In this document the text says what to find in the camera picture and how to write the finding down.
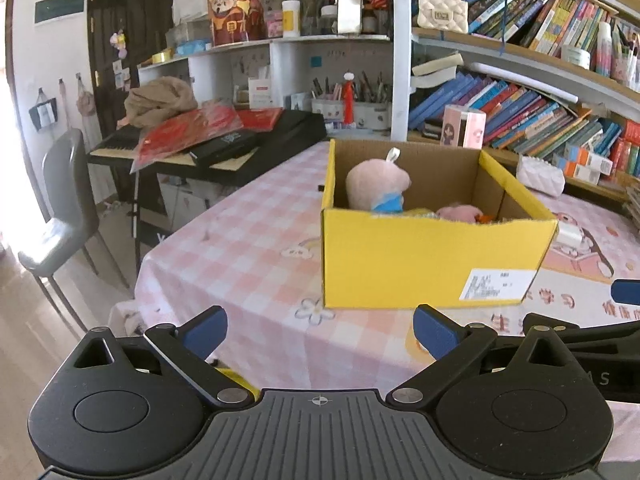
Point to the stack of papers and notebooks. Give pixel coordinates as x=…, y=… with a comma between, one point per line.
x=632, y=205

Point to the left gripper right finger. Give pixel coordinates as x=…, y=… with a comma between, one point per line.
x=458, y=352

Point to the white jug container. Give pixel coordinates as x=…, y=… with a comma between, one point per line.
x=349, y=17

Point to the cream quilted handbag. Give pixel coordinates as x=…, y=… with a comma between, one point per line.
x=444, y=15

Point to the orange blue white box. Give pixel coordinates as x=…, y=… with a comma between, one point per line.
x=576, y=171
x=587, y=158

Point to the red plastic bag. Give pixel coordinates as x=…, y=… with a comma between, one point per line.
x=212, y=119

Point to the grey chair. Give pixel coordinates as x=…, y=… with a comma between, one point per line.
x=74, y=219

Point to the white bottle yellow label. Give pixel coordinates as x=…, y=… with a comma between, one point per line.
x=291, y=24

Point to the orange blue white box upper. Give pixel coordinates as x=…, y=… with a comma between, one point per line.
x=587, y=158

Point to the red figurine bottle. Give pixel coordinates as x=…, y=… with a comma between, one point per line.
x=348, y=99

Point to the beige crumpled cloth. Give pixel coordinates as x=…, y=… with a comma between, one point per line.
x=157, y=101

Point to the blue plastic bag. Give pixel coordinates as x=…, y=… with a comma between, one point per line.
x=391, y=204

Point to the black electronic keyboard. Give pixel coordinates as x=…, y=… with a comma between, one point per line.
x=243, y=155

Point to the white quilted pearl purse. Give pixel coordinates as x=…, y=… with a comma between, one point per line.
x=540, y=176

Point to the yellow cardboard box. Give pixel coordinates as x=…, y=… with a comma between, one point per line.
x=393, y=261

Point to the white pen holder box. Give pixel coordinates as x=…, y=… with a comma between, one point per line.
x=365, y=116

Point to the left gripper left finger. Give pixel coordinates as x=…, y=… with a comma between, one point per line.
x=185, y=349

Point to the fortune god paper lantern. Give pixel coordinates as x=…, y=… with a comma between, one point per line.
x=234, y=21

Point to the orange blue white box lower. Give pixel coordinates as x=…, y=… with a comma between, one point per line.
x=576, y=171

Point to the white charger block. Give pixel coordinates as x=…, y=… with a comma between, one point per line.
x=568, y=235

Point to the pink plush pig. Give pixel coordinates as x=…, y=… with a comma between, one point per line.
x=464, y=213

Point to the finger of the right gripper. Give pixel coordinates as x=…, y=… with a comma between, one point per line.
x=626, y=291

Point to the pink box with stickers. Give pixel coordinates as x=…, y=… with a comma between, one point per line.
x=463, y=126

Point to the pink checkered tablecloth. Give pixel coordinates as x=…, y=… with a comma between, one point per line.
x=257, y=255

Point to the big pink plush toy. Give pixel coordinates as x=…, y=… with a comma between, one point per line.
x=371, y=180

